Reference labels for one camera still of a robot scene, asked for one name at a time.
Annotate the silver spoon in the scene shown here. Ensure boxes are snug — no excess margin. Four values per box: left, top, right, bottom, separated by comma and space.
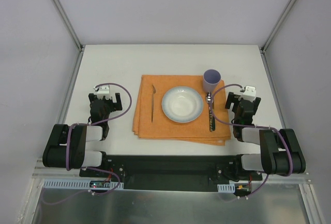
206, 92, 212, 132

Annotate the gold-tipped knife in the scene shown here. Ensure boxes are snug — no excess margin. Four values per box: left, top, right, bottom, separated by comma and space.
211, 101, 215, 131

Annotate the lilac plastic cup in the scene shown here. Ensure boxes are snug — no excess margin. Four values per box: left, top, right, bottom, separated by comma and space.
203, 69, 221, 93

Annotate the orange cloth napkin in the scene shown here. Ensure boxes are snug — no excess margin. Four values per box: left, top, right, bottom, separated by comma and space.
132, 75, 231, 146

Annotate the silver fork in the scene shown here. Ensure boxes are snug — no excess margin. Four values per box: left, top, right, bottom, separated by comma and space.
151, 84, 156, 122

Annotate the white blue-rimmed plate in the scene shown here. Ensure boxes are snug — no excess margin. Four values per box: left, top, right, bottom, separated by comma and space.
161, 86, 204, 123

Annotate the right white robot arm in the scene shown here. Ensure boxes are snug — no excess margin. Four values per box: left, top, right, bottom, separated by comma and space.
225, 92, 306, 180

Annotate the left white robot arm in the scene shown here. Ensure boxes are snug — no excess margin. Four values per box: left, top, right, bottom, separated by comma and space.
42, 93, 123, 177

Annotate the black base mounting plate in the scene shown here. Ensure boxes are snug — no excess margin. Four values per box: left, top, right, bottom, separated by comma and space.
79, 155, 262, 192

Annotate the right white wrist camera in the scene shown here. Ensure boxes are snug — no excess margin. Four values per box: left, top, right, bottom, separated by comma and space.
240, 85, 257, 98

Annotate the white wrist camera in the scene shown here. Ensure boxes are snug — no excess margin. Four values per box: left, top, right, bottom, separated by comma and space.
94, 84, 110, 98
240, 85, 257, 98

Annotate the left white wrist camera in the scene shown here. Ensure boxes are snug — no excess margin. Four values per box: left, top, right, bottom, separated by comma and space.
94, 84, 110, 98

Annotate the right aluminium frame post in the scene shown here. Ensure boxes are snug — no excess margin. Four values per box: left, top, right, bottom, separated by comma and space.
260, 0, 313, 53

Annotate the aluminium frame post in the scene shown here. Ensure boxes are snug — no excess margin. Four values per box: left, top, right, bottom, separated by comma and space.
260, 0, 313, 53
38, 0, 84, 51

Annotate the left aluminium frame post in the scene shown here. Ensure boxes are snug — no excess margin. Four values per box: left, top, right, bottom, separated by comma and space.
38, 0, 84, 51

